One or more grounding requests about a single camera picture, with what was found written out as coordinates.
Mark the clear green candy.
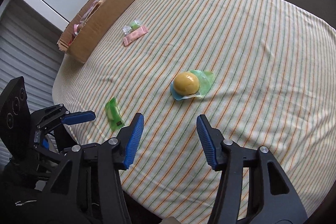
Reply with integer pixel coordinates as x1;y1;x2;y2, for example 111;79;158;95
122;19;142;36

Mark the pink sachet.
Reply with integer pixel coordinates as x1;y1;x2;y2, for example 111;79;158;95
123;26;148;46

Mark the yellow jelly cup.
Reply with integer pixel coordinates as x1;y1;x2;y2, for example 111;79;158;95
170;70;215;101

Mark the bagged sliced bread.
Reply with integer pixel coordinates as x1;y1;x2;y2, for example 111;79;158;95
80;0;105;24

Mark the white radiator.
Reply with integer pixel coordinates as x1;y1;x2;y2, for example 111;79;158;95
1;0;64;112

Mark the striped yellow tablecloth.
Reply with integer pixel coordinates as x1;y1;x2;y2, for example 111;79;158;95
52;0;335;223

